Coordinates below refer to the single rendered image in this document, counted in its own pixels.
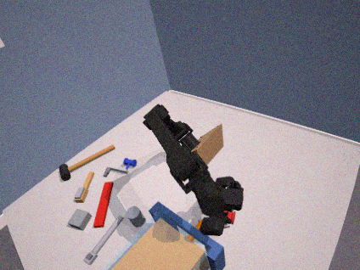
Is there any blue flat bar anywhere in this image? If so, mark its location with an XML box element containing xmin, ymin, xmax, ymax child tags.
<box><xmin>155</xmin><ymin>201</ymin><xmax>226</xmax><ymax>269</ymax></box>

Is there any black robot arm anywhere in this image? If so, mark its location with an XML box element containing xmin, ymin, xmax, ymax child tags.
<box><xmin>143</xmin><ymin>104</ymin><xmax>244</xmax><ymax>216</ymax></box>

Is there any grey cylinder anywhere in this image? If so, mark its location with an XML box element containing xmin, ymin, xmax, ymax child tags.
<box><xmin>127</xmin><ymin>206</ymin><xmax>145</xmax><ymax>228</ymax></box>

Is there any grey metal rod with square end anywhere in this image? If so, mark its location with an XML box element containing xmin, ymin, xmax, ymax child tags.
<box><xmin>84</xmin><ymin>216</ymin><xmax>123</xmax><ymax>265</ymax></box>

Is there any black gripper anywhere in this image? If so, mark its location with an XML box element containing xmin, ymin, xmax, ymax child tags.
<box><xmin>200</xmin><ymin>176</ymin><xmax>235</xmax><ymax>236</ymax></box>

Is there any grey crank handle with blue knob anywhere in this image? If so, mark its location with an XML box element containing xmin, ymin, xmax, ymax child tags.
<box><xmin>103</xmin><ymin>158</ymin><xmax>137</xmax><ymax>177</ymax></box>

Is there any black-headed mallet with wooden handle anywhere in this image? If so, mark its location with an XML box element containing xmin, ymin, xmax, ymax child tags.
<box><xmin>59</xmin><ymin>144</ymin><xmax>115</xmax><ymax>181</ymax></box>

